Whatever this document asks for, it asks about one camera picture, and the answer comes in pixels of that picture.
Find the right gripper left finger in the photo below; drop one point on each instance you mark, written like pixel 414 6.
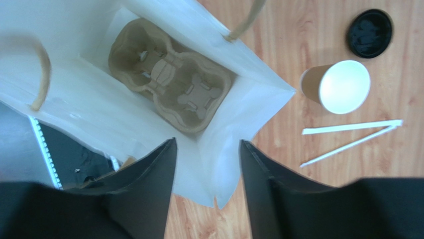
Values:
pixel 132 203

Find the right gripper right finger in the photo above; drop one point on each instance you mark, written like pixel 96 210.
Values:
pixel 283 204

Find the pulp cup carrier tray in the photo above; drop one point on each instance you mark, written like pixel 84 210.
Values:
pixel 186 87

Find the brown paper bag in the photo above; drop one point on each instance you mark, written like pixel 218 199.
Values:
pixel 54 67

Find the white wrapped straw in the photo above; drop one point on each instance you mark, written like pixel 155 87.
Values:
pixel 346 127
pixel 350 145

